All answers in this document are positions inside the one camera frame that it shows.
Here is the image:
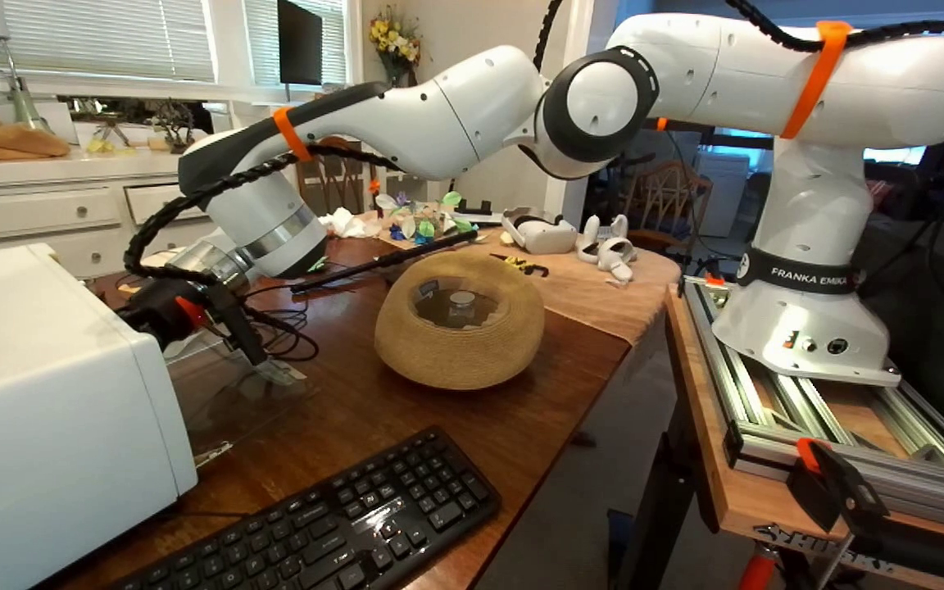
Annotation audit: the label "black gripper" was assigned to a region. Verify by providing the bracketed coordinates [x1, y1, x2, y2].
[117, 272, 276, 369]

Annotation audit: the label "white cloth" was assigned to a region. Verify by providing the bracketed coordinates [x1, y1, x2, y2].
[322, 207, 385, 242]

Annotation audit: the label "long black stick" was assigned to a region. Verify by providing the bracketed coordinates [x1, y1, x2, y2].
[294, 227, 481, 294]

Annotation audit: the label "dark wooden chair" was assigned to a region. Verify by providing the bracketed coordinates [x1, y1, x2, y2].
[299, 157, 385, 219]

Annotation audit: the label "white toaster oven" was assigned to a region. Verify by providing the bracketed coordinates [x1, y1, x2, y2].
[0, 240, 201, 590]

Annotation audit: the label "dark grey round dish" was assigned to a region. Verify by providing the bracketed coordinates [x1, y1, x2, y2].
[412, 274, 503, 332]

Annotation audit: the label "colourful toy pile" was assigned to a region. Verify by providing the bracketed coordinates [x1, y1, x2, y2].
[370, 190, 481, 251]

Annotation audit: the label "dark metal figurine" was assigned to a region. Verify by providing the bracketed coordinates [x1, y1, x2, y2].
[155, 97, 202, 157]

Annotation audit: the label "black computer keyboard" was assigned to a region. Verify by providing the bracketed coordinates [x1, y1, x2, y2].
[108, 423, 506, 590]

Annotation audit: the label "white drawer cabinet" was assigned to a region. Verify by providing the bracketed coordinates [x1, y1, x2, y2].
[0, 145, 303, 274]

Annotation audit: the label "black monitor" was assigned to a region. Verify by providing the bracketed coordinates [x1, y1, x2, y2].
[276, 0, 325, 89]

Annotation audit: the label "white plastic headset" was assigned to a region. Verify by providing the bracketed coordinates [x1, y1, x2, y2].
[515, 215, 582, 256]

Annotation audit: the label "metal lamp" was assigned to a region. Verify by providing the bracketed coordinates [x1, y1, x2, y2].
[0, 0, 56, 133]

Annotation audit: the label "yellow flower bouquet vase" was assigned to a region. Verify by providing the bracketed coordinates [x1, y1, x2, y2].
[368, 9, 425, 89]

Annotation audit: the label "white window blinds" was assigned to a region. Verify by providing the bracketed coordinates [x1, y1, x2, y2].
[0, 0, 220, 84]

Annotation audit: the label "white handheld controller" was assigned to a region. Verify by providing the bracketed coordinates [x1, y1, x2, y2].
[597, 209, 644, 287]
[576, 212, 605, 261]

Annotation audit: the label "tan placemat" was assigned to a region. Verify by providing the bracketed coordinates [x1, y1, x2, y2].
[469, 234, 682, 349]

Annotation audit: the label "brown wicker chair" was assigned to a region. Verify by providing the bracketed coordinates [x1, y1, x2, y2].
[622, 161, 716, 259]

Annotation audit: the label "wooden workbench top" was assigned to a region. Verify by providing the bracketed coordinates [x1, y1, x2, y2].
[661, 287, 944, 551]

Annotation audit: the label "black orange clamp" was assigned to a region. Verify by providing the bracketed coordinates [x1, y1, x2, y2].
[788, 436, 944, 590]

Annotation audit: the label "narrow orange strap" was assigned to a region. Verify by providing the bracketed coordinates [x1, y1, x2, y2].
[273, 104, 314, 166]

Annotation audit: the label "aluminium base frame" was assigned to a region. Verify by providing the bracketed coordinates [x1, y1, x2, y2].
[677, 272, 944, 518]

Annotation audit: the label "wide orange strap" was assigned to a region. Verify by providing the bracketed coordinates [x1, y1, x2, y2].
[781, 15, 856, 142]

